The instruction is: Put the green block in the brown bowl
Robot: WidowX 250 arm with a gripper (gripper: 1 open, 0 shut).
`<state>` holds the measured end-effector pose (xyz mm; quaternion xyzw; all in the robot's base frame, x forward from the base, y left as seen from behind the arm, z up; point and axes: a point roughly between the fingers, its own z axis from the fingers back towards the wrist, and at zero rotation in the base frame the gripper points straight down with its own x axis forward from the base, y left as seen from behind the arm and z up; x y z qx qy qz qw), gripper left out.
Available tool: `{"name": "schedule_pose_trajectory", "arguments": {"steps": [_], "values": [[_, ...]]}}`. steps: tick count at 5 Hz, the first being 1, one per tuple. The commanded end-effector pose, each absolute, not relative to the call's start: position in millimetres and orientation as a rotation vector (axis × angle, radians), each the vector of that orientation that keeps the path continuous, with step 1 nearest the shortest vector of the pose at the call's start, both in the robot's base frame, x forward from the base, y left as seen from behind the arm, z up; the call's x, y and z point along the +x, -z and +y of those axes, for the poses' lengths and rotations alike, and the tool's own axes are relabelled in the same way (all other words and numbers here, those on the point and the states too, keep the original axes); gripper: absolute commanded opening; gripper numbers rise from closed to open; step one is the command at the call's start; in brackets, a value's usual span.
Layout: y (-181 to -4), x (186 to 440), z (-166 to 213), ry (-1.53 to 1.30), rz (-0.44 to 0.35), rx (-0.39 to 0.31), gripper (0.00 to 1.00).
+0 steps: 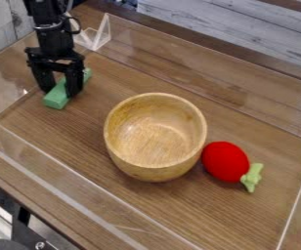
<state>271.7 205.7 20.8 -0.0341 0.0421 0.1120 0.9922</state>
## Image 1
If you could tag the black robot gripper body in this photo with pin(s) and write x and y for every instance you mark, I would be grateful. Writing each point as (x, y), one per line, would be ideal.
(55, 54)

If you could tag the clear acrylic corner bracket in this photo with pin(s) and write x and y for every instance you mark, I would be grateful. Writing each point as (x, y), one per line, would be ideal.
(93, 38)

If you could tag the green rectangular block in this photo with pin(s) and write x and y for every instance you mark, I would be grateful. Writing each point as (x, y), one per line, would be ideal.
(55, 99)

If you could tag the red plush strawberry toy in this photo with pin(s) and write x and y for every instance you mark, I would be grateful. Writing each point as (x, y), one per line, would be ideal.
(225, 162)

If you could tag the black table leg bracket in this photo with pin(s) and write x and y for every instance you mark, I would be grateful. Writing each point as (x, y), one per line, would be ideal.
(33, 233)

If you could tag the brown wooden bowl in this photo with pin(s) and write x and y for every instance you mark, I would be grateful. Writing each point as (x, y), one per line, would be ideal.
(155, 133)

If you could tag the clear acrylic tray walls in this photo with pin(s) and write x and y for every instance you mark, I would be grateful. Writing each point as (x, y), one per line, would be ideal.
(55, 167)

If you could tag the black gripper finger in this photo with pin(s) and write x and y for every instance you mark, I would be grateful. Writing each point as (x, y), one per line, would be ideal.
(41, 73)
(73, 79)

